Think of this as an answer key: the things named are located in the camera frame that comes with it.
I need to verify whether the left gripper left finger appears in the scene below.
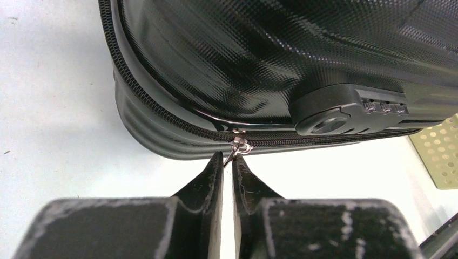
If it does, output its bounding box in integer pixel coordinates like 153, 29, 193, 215
14, 152, 224, 258

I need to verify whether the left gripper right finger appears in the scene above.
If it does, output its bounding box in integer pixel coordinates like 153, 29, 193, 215
232, 155, 423, 258

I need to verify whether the black ribbed hard-shell suitcase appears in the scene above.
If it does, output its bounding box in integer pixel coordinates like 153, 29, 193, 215
98, 1, 457, 160

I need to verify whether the pale yellow perforated basket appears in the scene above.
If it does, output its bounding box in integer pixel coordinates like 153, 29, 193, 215
409, 114, 457, 190

